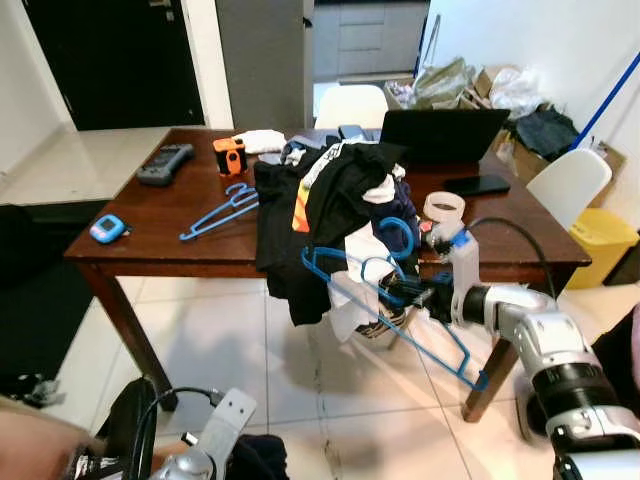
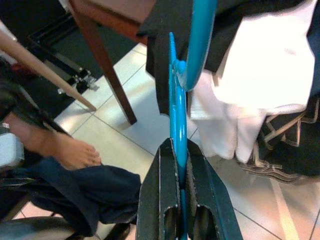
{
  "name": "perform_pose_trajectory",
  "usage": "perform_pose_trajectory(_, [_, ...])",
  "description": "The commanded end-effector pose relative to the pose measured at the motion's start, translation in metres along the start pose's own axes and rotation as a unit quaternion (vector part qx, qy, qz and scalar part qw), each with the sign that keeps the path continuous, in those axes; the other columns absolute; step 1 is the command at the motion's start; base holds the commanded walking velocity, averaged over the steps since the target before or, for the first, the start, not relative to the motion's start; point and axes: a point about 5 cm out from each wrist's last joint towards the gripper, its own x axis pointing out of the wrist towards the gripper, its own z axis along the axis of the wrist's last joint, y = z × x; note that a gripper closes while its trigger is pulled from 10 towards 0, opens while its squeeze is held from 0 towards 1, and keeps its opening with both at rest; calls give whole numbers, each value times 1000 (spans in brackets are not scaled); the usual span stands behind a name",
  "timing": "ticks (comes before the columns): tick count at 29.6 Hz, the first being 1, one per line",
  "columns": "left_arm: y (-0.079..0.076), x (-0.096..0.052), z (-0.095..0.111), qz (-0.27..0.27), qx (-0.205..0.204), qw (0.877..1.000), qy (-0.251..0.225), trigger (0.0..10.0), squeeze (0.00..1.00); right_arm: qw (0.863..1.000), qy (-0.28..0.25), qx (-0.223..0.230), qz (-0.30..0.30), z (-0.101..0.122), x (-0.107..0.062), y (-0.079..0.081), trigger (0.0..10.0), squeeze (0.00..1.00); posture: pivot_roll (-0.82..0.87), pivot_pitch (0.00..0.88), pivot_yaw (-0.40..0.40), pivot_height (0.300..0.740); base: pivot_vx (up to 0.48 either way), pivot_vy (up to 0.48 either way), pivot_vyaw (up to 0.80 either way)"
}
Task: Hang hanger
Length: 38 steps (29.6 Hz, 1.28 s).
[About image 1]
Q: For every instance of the blue plastic hanger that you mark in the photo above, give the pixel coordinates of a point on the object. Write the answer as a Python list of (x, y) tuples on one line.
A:
[(440, 358), (220, 219)]

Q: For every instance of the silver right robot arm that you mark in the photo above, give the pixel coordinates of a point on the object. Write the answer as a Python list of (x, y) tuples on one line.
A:
[(540, 340)]

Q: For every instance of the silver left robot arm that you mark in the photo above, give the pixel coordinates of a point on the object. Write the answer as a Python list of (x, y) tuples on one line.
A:
[(190, 465)]

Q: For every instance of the black shirt white pattern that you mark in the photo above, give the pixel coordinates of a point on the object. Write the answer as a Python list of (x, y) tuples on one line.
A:
[(380, 322)]

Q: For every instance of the white tape roll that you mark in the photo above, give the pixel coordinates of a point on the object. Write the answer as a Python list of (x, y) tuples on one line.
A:
[(445, 215)]

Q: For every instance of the dark blue crumpled garment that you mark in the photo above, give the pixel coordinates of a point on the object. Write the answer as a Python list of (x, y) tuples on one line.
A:
[(403, 195)]

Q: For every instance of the black garment orange patch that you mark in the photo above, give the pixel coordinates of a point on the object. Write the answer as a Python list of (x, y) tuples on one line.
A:
[(280, 260)]

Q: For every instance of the black smartphone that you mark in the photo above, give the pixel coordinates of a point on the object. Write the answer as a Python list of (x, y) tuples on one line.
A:
[(478, 185)]

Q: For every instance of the black laptop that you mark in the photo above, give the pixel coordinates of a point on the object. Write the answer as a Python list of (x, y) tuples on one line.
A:
[(445, 135)]

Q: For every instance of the yellow plastic bin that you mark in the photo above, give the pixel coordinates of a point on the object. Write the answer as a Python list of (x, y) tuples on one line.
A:
[(605, 250)]

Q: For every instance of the white plastic chair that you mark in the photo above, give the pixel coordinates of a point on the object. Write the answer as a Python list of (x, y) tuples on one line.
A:
[(350, 105), (570, 185)]

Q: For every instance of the white folded cloth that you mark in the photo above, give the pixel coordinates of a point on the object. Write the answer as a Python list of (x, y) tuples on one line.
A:
[(262, 142)]

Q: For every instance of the black cloth bag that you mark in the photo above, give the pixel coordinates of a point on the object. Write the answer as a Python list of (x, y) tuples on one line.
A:
[(545, 130)]

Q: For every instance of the crumpled olive bag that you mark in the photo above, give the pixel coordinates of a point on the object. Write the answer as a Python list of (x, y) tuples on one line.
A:
[(440, 85)]

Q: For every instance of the orange black handheld device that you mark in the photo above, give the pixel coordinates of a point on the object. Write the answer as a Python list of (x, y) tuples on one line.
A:
[(230, 158)]

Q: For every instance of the brown cardboard box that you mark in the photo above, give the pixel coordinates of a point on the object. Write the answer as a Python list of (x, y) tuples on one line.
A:
[(610, 160)]

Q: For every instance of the clear plastic bag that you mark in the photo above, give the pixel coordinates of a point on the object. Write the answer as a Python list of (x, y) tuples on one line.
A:
[(515, 90)]

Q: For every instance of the brown wooden table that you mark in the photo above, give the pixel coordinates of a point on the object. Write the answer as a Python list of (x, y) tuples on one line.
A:
[(160, 215)]

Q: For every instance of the grey kitchen cabinets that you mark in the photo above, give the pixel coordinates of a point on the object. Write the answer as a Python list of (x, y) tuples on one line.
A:
[(370, 40)]

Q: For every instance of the blue pole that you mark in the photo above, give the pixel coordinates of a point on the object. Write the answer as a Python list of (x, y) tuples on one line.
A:
[(605, 101)]

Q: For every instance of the grey handheld controller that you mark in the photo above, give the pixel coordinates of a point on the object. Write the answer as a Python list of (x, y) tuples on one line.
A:
[(165, 165)]

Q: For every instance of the blue small handheld device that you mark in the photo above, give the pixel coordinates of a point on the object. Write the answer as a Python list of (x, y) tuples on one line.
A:
[(107, 228)]

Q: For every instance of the black furniture block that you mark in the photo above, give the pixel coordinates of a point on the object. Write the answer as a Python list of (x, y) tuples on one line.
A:
[(40, 300)]

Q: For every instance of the black door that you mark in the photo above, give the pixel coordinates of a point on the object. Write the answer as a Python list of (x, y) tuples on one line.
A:
[(110, 60)]

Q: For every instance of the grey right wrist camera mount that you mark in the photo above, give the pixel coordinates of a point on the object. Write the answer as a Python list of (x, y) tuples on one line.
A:
[(463, 270)]

